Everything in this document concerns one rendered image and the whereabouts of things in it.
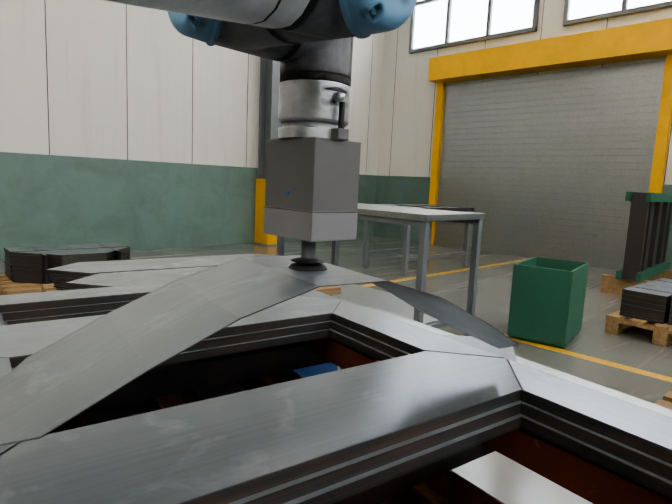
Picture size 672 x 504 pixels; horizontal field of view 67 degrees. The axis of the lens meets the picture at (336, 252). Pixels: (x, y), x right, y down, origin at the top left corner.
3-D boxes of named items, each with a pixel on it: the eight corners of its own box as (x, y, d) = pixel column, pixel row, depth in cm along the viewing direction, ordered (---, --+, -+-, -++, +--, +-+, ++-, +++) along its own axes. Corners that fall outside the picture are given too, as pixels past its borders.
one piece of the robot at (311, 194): (386, 109, 55) (377, 260, 57) (331, 115, 61) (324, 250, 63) (315, 96, 48) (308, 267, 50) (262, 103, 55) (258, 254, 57)
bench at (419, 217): (273, 312, 434) (276, 200, 421) (332, 302, 482) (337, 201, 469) (416, 362, 328) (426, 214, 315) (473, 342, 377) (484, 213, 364)
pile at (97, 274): (279, 267, 197) (279, 252, 196) (340, 287, 165) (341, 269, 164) (42, 283, 150) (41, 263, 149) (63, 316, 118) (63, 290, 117)
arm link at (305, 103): (319, 95, 59) (369, 87, 53) (317, 135, 60) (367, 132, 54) (265, 84, 54) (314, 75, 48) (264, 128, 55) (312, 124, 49)
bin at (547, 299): (523, 321, 444) (529, 255, 436) (581, 332, 417) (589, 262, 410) (500, 336, 395) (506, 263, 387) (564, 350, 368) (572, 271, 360)
